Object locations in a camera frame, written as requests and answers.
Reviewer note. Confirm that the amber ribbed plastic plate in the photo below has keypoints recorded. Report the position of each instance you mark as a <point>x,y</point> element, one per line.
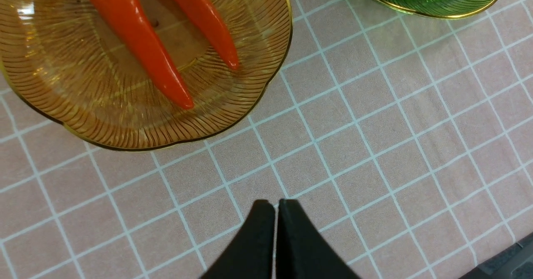
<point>64,61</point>

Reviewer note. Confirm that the dark object at corner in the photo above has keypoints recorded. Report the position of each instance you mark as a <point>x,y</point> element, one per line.
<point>515,262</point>

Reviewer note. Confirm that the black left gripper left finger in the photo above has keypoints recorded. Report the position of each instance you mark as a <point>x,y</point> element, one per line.
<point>250,253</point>

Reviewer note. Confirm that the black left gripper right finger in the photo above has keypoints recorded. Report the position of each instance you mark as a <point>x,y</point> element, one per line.
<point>301,251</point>

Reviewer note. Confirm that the toy carrot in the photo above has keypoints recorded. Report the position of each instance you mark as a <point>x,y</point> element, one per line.
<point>128,21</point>
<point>204,15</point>

